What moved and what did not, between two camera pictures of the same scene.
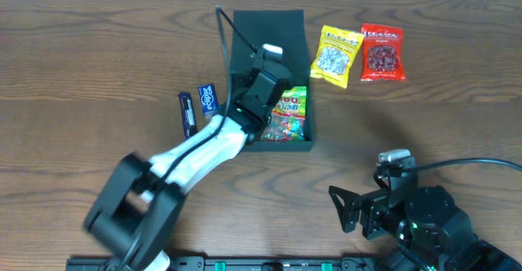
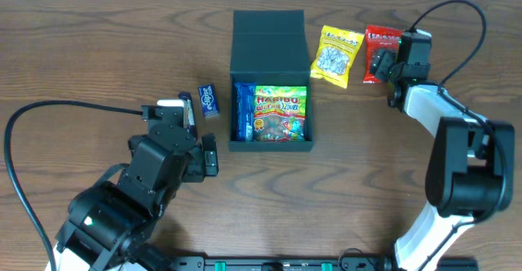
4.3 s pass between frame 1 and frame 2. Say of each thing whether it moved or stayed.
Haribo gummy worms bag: stayed
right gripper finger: moved
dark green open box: stayed
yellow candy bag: stayed
